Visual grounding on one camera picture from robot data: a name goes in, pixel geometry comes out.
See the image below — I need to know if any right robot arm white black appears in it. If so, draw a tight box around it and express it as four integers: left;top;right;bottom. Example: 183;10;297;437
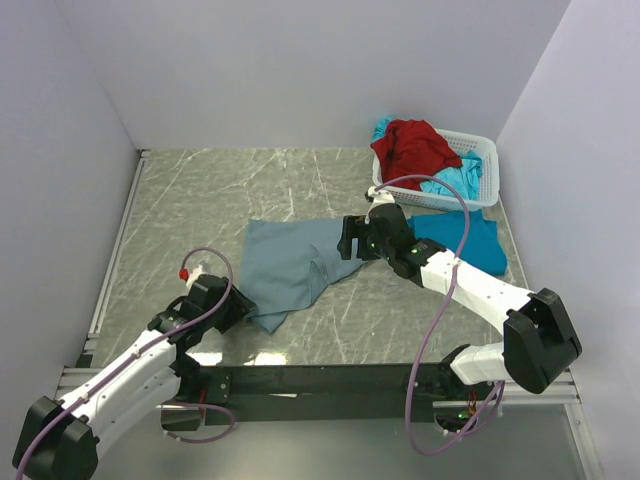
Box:
337;203;583;394

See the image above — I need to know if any folded teal t shirt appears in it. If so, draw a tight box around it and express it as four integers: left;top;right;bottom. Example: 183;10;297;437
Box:
408;210;508;276

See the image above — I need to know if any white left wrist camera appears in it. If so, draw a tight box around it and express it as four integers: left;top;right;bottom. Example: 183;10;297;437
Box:
179;261;211;289

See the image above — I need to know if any red t shirt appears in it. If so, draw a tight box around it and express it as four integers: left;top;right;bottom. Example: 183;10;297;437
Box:
371;119;463;182

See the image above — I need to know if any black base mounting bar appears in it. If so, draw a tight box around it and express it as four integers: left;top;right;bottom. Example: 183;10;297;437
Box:
160;363;489;433

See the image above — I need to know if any grey blue t shirt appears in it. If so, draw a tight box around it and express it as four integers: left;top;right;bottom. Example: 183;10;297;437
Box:
240;218;364;334

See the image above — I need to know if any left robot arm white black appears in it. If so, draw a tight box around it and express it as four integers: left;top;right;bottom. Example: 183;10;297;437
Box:
12;274;256;479

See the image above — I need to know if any light turquoise t shirt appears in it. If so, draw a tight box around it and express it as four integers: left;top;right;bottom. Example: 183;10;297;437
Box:
371;117;482;200

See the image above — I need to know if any white plastic laundry basket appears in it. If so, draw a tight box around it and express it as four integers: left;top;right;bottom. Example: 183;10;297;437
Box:
385;129;500;211

